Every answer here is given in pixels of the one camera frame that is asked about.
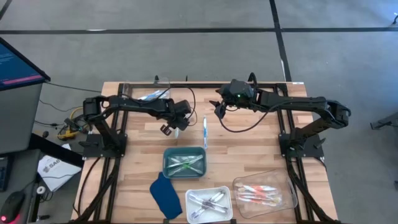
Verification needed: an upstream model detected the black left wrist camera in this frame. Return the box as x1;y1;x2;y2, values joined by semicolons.
173;99;192;116

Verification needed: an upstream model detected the computer monitor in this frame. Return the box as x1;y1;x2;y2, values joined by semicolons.
0;37;52;92

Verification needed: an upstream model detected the black computer mouse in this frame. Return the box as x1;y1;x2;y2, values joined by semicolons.
0;191;25;224

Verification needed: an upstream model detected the green toothbrush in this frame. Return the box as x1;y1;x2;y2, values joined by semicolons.
167;155;205;169
169;161;205;175
169;157;190;166

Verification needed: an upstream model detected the dark blue cloth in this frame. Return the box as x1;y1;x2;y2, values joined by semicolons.
149;172;183;220

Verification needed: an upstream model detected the white printed paper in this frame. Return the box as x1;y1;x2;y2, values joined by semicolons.
37;143;83;192

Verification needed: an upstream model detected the white plastic bin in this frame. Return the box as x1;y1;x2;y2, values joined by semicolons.
185;185;234;224

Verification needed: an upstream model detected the clear plastic bin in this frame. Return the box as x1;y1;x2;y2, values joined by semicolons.
232;167;299;219
122;78;172;102

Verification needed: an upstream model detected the grey computer desk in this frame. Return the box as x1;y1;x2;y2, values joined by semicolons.
0;148;43;224

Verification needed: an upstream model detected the thick black cable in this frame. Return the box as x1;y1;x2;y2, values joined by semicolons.
72;157;102;216

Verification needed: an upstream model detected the black aluminium table frame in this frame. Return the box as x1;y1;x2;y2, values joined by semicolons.
73;74;341;224

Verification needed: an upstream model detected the black keyboard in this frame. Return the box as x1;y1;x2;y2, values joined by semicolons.
0;155;9;192

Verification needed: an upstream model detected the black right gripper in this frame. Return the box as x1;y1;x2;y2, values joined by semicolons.
208;79;259;120

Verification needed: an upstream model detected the thin black cable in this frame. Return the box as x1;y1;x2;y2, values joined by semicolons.
45;81;102;94

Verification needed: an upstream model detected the teal plastic bin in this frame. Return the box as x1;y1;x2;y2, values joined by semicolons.
162;146;208;180

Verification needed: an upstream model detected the yellow cable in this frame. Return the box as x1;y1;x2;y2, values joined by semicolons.
57;106;85;141

